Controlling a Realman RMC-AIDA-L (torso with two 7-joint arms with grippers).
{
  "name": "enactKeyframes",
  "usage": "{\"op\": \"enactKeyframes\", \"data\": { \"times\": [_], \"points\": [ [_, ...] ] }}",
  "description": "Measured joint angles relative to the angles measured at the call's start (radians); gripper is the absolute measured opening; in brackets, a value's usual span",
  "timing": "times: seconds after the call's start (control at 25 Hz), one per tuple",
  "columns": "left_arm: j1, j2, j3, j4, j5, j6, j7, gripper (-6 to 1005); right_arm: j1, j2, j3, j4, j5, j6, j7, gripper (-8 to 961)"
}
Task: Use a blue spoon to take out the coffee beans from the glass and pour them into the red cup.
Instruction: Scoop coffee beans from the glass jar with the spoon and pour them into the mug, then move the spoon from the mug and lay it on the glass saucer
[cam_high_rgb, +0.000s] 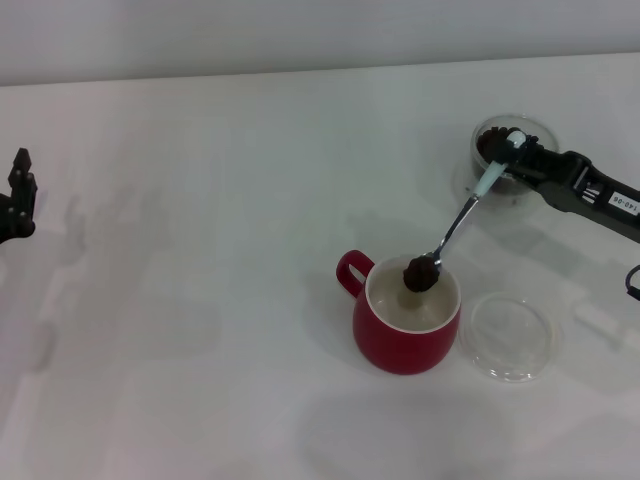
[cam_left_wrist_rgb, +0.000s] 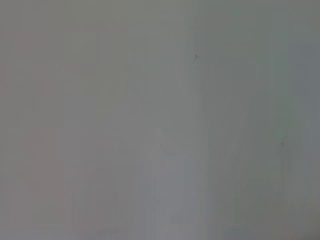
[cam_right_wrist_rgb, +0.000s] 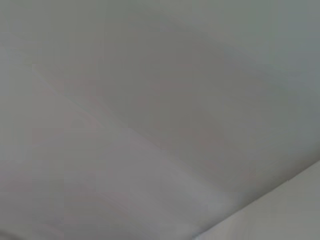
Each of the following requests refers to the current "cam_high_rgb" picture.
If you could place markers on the coffee beans heap in glass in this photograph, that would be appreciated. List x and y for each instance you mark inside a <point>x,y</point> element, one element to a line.
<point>490,137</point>

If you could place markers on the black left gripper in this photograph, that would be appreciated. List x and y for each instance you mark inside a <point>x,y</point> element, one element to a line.
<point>5,220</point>

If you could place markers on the scooped coffee beans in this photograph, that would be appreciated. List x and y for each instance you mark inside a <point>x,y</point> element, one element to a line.
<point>420,275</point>

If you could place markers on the red ceramic mug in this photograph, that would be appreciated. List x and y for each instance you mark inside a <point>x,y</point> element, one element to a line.
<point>400,350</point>

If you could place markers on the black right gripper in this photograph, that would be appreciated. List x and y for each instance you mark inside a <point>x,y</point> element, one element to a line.
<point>615,220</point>

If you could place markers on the clear glass cup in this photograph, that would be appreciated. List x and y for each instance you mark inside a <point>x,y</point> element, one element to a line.
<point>477,150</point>

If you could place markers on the clear round glass dish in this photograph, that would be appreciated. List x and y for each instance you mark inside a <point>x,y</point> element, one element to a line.
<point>530,350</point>

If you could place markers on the clear glass saucer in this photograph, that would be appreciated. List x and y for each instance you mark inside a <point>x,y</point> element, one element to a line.
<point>465,197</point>

